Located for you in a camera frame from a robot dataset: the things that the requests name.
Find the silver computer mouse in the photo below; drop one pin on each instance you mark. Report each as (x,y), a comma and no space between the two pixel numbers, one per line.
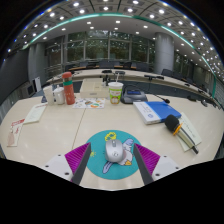
(115,151)

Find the blue and white book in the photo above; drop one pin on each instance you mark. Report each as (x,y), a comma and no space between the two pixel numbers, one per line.
(158,111)

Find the white booklet with thin lines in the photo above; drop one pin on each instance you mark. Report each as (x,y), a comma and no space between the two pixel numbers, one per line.
(193,130)

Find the tall white paper cup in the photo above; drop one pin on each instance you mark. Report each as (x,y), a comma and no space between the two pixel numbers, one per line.
(48,96)

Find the long curved conference desk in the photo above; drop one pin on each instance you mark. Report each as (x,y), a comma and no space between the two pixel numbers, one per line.
(133,75)

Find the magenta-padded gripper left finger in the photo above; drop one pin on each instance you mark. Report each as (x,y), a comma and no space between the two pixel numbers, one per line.
(77,158)

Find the red and white leaflet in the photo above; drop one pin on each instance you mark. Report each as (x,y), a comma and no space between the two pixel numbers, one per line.
(16,131)

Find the red bottle with green band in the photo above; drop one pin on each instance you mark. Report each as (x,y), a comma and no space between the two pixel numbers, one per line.
(69,90)

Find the dark office chairs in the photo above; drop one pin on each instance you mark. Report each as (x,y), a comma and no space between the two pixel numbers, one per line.
(141,66)

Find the beige cardboard box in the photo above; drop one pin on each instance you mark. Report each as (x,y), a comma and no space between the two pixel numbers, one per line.
(93,88)

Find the grey conference microphone console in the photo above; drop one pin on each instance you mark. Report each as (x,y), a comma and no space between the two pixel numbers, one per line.
(133,96)

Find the round teal cartoon mouse pad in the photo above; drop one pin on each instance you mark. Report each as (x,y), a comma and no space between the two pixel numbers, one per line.
(100,166)

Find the colourful sticker sheet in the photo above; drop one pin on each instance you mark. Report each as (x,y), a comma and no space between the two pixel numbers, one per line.
(88,103)

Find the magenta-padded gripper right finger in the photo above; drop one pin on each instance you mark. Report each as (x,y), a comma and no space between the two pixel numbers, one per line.
(147,159)

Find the ceiling lights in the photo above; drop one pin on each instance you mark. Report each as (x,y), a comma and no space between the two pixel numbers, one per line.
(106,8)

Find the printed drink cup with straw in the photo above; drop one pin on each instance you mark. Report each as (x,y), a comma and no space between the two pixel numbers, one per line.
(115,93)

